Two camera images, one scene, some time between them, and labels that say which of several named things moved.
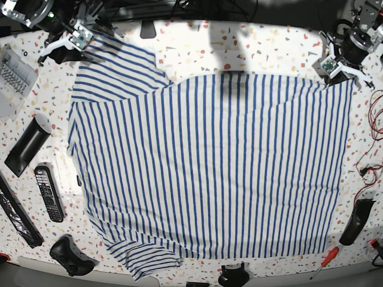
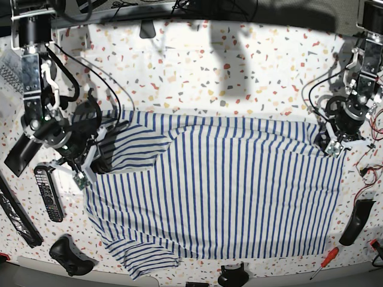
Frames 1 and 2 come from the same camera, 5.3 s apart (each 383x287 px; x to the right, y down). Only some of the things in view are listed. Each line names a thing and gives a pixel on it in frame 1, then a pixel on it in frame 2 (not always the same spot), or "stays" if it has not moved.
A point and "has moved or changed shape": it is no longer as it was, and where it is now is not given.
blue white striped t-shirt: x=228 y=165 has moved or changed shape
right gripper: x=334 y=72 to x=336 y=146
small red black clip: x=375 y=243 stays
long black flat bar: x=21 y=222 stays
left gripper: x=70 y=48 to x=81 y=161
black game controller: x=66 y=253 stays
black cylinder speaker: x=30 y=146 stays
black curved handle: x=362 y=210 stays
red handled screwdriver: x=332 y=255 stays
